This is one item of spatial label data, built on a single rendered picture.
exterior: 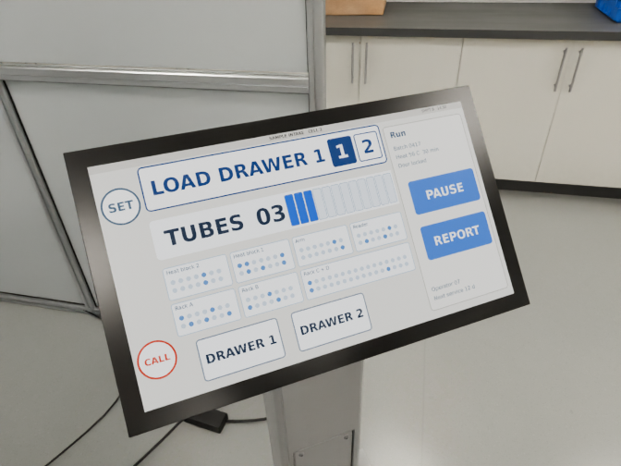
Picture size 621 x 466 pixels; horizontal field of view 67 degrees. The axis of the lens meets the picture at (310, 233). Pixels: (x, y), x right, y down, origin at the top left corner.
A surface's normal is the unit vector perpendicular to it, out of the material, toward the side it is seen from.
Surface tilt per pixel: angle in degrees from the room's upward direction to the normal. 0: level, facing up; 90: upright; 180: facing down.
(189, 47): 90
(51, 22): 90
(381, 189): 50
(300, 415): 90
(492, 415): 0
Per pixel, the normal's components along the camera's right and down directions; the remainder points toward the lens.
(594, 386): -0.03, -0.82
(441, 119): 0.25, -0.11
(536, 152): -0.22, 0.57
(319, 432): 0.36, 0.53
